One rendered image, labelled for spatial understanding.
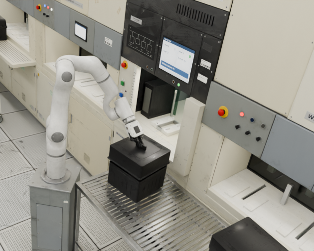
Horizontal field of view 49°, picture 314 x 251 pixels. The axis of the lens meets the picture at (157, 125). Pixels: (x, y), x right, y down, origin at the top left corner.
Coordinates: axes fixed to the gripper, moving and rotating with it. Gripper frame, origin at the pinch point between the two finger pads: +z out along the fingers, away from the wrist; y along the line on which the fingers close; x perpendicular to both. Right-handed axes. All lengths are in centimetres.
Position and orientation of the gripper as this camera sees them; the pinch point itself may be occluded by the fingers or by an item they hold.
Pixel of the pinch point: (140, 144)
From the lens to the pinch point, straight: 221.9
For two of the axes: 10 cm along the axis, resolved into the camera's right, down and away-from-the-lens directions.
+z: 4.2, 9.1, -0.1
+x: -6.4, 3.1, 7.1
